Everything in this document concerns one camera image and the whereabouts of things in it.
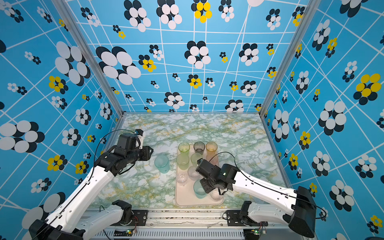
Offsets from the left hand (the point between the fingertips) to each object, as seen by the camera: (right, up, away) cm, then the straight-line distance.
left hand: (151, 149), depth 77 cm
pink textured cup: (+32, -3, -8) cm, 33 cm away
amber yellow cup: (+34, -3, +19) cm, 39 cm away
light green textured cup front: (+23, -7, +14) cm, 28 cm away
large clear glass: (+34, -26, +3) cm, 43 cm away
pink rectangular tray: (+19, -24, +6) cm, 31 cm away
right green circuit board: (+50, -39, -7) cm, 64 cm away
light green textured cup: (+15, -10, +16) cm, 25 cm away
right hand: (+29, -17, -2) cm, 34 cm away
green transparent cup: (+16, -2, +20) cm, 25 cm away
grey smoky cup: (+26, -2, +19) cm, 32 cm away
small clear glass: (+15, -18, +9) cm, 25 cm away
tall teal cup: (+26, -24, +4) cm, 35 cm away
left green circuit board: (-12, -40, -6) cm, 42 cm away
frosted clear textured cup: (+22, -17, +11) cm, 29 cm away
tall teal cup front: (+3, -9, +11) cm, 15 cm away
